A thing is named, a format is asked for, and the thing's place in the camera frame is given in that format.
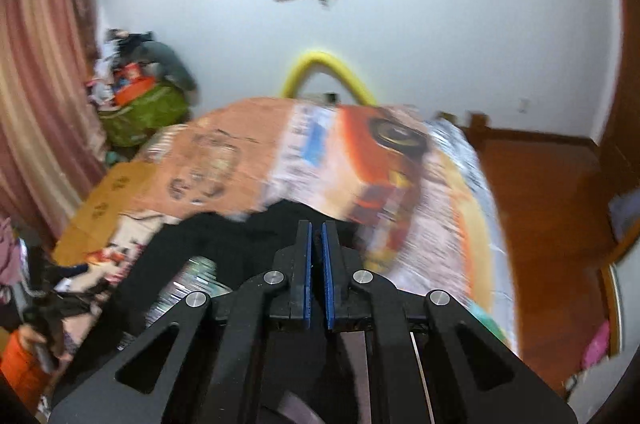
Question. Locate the white wall socket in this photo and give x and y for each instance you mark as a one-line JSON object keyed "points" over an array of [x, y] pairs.
{"points": [[523, 105]]}

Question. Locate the wooden bed post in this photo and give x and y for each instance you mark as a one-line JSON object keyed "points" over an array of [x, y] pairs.
{"points": [[478, 126]]}

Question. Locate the bed with printed orange sheet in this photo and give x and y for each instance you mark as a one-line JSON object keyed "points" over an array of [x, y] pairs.
{"points": [[350, 163]]}

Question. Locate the pink striped curtain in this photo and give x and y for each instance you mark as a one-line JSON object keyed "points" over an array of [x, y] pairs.
{"points": [[40, 78]]}

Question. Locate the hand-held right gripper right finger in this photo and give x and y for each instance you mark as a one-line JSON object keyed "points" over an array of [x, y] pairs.
{"points": [[328, 274]]}

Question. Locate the orange box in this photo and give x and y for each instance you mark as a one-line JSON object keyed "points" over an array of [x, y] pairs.
{"points": [[132, 91]]}

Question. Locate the purple cloth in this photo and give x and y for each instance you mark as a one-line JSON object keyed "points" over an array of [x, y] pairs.
{"points": [[9, 254]]}

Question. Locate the yellow paw print blanket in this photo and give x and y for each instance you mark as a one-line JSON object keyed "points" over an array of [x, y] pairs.
{"points": [[110, 194]]}

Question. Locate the yellow foam tube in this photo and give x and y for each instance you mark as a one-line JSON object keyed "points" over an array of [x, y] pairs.
{"points": [[320, 56]]}

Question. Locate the black cloth garment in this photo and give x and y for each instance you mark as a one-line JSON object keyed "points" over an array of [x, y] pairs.
{"points": [[225, 244]]}

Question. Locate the pink slippers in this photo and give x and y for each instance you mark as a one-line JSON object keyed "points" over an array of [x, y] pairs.
{"points": [[596, 346]]}

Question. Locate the pile of assorted clutter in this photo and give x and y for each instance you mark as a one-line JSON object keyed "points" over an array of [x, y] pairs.
{"points": [[112, 73]]}

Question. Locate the green bag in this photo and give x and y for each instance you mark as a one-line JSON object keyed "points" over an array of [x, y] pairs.
{"points": [[150, 111]]}

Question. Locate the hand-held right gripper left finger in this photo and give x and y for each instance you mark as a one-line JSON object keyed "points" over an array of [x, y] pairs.
{"points": [[306, 274]]}

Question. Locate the person's left forearm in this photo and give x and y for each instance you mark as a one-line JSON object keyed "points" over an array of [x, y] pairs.
{"points": [[20, 369]]}

